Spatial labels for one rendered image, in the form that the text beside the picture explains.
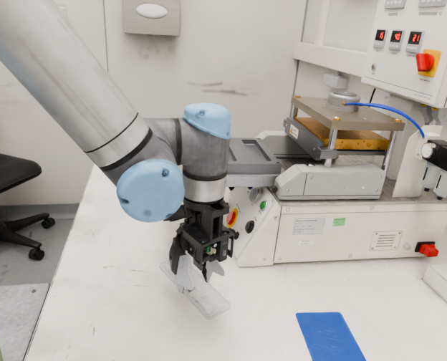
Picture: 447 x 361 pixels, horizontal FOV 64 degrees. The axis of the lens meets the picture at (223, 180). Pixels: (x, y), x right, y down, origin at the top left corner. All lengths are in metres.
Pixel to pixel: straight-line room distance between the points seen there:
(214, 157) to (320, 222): 0.40
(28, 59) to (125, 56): 1.94
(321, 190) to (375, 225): 0.18
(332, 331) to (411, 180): 0.41
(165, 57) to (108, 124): 1.93
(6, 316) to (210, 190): 0.47
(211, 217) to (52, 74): 0.32
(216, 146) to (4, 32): 0.31
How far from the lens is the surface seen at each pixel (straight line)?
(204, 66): 2.33
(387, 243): 1.01
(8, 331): 0.80
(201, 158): 0.55
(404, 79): 1.00
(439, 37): 0.93
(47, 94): 0.39
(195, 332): 0.73
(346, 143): 0.89
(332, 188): 0.85
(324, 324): 0.79
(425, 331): 0.88
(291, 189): 0.81
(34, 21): 0.38
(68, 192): 2.60
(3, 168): 2.23
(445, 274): 0.99
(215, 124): 0.53
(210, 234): 0.60
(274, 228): 0.84
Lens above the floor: 1.29
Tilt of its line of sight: 24 degrees down
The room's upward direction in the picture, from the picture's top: 4 degrees clockwise
